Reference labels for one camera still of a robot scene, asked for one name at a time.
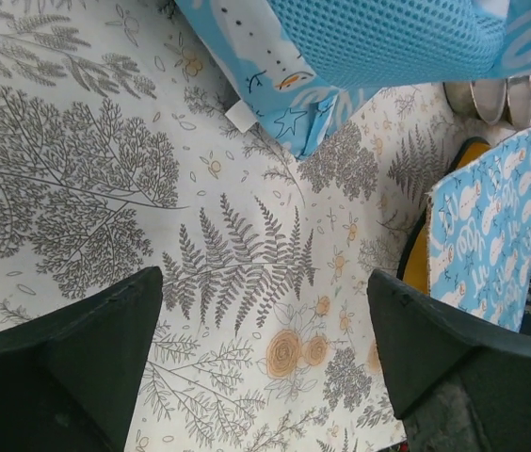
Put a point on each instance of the right steel pet bowl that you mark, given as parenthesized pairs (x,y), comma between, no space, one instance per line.
(519,102)

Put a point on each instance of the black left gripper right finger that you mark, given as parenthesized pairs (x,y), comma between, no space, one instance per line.
(455,381)

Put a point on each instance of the left steel pet bowl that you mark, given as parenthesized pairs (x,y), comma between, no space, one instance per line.
(480,99)

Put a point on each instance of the floral white tablecloth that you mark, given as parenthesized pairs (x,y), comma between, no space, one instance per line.
(115,154)

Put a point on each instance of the blue snowman tent mat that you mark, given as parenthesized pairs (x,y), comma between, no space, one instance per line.
(478,232)

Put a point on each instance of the blue snowman pet tent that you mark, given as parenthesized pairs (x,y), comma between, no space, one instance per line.
(302,68)

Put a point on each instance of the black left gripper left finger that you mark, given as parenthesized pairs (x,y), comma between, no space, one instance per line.
(69,379)

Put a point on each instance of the steel pet bowl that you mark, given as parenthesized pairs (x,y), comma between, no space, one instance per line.
(480,99)
(519,102)

